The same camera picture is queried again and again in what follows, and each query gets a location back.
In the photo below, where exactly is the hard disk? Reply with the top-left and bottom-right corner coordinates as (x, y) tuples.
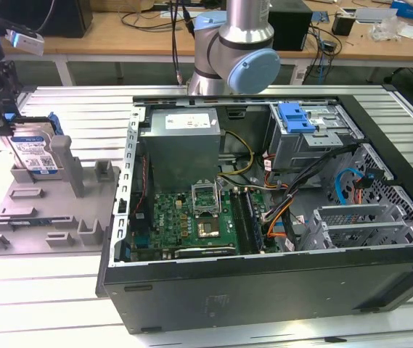
(0, 112), (65, 181)

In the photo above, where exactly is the orange red power wire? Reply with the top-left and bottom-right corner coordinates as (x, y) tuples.
(351, 175), (377, 206)

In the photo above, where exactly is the grey metal disk bay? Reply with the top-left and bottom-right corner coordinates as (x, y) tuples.
(298, 202), (413, 251)

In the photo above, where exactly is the large black box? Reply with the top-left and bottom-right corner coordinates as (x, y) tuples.
(0, 0), (94, 39)

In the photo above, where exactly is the wooden desk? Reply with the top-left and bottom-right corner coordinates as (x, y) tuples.
(0, 0), (413, 70)

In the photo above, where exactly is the brown cardboard box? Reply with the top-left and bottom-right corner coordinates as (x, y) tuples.
(132, 0), (156, 12)

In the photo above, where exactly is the grey parts rack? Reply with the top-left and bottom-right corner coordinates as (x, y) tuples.
(0, 135), (122, 257)

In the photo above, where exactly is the RAM stick with blue label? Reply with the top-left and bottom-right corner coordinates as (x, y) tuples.
(9, 218), (53, 226)

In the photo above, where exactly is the black case fan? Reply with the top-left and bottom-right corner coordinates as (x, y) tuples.
(130, 152), (155, 233)

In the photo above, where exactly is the grey power supply unit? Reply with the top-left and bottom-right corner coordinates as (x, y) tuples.
(139, 108), (225, 193)

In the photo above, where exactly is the metal socket cover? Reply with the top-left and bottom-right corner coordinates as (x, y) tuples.
(190, 180), (222, 217)

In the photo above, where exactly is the green motherboard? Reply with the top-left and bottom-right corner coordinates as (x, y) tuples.
(129, 188), (282, 262)

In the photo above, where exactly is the CPU socket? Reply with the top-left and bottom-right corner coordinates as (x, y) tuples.
(195, 215), (221, 240)

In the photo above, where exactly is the black graphics card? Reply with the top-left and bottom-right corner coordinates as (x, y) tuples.
(173, 246), (237, 259)

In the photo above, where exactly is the black RAM slot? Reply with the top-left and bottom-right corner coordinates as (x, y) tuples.
(229, 188), (251, 254)

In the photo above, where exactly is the black speaker box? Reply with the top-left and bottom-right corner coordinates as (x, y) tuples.
(268, 9), (314, 51)

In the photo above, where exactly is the blue plastic drive latch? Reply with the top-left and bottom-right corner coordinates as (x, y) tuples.
(278, 102), (316, 134)

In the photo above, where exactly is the dark RAM stick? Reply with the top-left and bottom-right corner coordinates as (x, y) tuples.
(245, 190), (267, 253)

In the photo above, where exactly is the grey optical drive cage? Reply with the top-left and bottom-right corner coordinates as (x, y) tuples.
(267, 103), (365, 173)

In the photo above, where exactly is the small black open box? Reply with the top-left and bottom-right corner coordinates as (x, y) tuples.
(332, 12), (356, 36)

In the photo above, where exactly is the black open PC case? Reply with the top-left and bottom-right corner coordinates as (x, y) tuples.
(95, 93), (413, 335)

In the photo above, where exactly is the grey flat tray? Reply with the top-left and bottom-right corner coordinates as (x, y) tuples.
(354, 7), (398, 25)

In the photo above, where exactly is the clear plastic bag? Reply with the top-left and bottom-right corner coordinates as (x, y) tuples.
(369, 20), (403, 41)

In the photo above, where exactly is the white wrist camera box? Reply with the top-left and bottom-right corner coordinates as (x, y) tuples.
(4, 28), (45, 57)

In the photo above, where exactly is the thin cable with plug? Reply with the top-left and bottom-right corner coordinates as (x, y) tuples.
(171, 0), (196, 86)

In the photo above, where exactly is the yellow black power wire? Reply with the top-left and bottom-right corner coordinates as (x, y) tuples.
(217, 130), (254, 178)

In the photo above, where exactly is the black sleeved cable bundle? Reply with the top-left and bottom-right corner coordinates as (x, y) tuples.
(263, 143), (359, 251)

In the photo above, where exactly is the multicoloured wire bundle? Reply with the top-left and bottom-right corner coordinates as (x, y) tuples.
(262, 181), (293, 240)

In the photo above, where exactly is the blue data wire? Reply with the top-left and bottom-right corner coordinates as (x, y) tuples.
(335, 167), (377, 206)

